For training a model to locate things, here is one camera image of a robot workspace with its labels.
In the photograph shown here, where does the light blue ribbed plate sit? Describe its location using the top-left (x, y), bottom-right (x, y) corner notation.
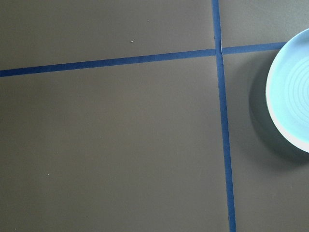
top-left (265, 28), bottom-right (309, 154)

